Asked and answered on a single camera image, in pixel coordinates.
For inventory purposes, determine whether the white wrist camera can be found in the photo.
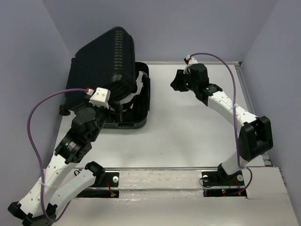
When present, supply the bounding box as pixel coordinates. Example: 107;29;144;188
87;88;111;109
183;55;198;74

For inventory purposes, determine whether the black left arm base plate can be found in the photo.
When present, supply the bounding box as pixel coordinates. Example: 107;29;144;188
77;171;119;198

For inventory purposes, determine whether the black white zebra fleece blanket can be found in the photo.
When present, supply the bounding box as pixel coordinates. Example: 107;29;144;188
119;71;147;112

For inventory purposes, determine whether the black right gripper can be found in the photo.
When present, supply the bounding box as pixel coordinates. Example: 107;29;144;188
170;69;198;92

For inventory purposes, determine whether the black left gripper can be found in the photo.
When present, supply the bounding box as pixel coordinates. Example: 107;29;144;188
84;95;123;142

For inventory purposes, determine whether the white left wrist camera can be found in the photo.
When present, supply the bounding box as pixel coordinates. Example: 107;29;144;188
87;88;111;109

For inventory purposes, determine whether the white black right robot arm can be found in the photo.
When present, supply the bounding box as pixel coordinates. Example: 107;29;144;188
170;63;273;188

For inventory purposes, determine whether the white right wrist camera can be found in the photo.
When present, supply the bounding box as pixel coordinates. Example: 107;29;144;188
183;55;198;74

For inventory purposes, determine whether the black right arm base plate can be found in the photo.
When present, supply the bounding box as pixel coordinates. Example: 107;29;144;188
199;171;247;197

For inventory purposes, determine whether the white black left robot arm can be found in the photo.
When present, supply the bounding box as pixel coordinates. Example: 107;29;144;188
8;107;109;226

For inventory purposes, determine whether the black ribbed hard suitcase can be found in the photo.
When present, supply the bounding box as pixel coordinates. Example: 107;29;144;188
65;26;151;129

